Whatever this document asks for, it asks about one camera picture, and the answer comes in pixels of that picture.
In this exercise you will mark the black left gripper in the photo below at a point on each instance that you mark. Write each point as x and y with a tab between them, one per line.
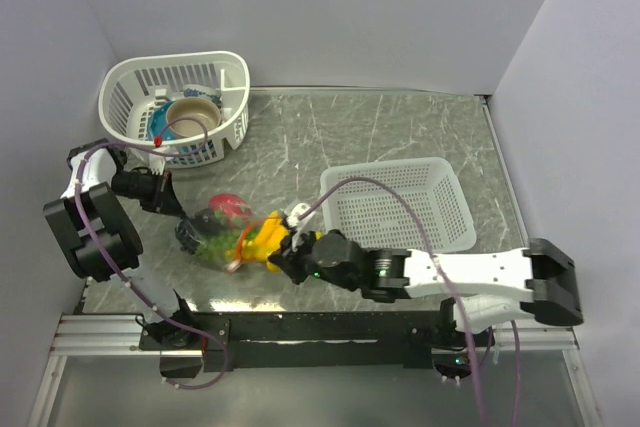
169	201

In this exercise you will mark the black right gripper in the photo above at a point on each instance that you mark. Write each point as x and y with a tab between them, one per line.
289	259

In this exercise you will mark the clear zip top bag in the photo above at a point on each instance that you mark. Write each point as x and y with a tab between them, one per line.
226	233

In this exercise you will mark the green fake grapes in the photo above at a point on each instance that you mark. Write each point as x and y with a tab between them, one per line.
221	247

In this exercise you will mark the red fake apple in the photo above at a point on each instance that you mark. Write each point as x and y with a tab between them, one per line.
230	210

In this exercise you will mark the yellow fake banana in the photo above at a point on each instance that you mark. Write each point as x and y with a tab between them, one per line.
257	241

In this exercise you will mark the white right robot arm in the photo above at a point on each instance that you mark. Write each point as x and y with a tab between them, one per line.
537	282

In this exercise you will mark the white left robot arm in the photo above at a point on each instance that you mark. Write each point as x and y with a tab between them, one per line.
100	242

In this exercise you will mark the white perforated tray basket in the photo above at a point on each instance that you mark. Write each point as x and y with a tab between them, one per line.
375	218

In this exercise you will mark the blue plate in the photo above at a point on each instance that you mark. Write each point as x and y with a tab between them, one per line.
157	123

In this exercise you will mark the beige bowl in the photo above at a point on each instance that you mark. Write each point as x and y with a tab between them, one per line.
192	116

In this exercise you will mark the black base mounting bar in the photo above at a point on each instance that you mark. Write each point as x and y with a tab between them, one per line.
246	340

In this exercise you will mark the blue patterned white dish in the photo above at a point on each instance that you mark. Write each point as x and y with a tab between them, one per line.
196	90

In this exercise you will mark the white slotted dish basket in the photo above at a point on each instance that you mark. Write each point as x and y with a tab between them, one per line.
134	88

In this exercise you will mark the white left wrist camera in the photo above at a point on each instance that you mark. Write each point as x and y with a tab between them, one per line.
157	156

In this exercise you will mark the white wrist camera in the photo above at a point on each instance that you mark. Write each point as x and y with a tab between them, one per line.
296	220
157	156

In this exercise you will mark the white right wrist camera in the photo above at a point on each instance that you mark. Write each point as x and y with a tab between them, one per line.
296	220

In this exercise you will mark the aluminium frame rail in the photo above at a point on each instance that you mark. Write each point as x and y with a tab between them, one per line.
120	335

